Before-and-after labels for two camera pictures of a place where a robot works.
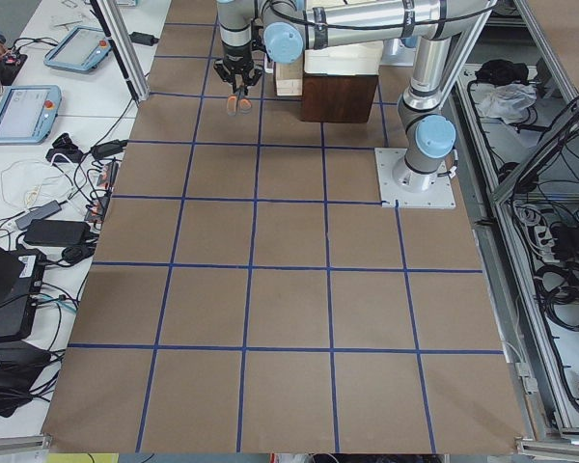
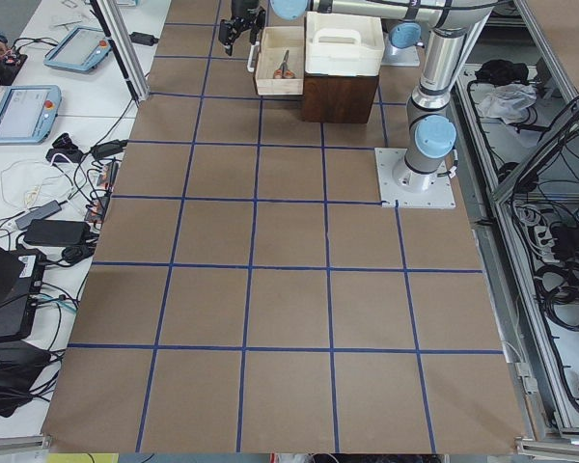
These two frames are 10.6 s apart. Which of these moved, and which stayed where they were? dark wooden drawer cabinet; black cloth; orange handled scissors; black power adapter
Moved: orange handled scissors
Stayed: black cloth; black power adapter; dark wooden drawer cabinet
